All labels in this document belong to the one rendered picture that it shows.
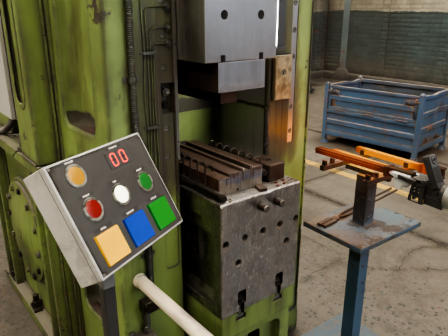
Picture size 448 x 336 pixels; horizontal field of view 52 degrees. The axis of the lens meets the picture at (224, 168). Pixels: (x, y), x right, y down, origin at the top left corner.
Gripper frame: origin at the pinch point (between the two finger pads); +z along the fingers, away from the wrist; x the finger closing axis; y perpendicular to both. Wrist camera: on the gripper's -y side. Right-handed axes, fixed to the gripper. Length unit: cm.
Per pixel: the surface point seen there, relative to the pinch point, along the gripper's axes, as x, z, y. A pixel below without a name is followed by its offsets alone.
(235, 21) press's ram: -49, 32, -48
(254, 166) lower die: -38.1, 31.2, 0.7
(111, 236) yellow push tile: -103, 5, -3
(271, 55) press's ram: -33, 32, -38
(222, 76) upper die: -53, 31, -32
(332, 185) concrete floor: 175, 166, 101
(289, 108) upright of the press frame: -7.5, 46.5, -13.9
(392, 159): 22.6, 15.7, 4.3
